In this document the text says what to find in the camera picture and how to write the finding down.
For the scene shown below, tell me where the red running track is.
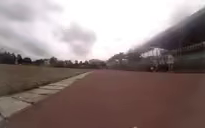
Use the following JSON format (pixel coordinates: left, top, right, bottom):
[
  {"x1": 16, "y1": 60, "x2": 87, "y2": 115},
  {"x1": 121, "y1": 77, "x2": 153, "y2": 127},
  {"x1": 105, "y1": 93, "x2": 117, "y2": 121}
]
[{"x1": 4, "y1": 68, "x2": 205, "y2": 128}]

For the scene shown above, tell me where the distant row of trees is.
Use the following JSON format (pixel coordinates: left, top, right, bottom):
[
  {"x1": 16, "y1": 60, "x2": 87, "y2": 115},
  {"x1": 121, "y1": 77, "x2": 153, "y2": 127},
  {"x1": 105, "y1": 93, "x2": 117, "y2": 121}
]
[{"x1": 0, "y1": 49, "x2": 108, "y2": 70}]

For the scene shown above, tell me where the pale concrete kerb strip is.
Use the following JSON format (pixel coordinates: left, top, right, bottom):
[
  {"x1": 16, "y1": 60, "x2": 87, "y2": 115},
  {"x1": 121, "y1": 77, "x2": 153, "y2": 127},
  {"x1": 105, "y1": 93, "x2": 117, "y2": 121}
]
[{"x1": 0, "y1": 70, "x2": 94, "y2": 125}]

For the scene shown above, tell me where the dull green grass field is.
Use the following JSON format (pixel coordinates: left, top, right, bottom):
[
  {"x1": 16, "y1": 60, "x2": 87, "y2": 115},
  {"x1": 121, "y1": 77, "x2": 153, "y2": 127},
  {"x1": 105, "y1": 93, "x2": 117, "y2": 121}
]
[{"x1": 0, "y1": 63, "x2": 91, "y2": 100}]

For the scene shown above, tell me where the large dark grandstand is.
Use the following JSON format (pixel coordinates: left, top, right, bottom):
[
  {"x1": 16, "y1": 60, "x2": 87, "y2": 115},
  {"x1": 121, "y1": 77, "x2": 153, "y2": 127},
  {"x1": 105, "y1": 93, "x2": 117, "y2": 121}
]
[{"x1": 107, "y1": 1, "x2": 205, "y2": 73}]

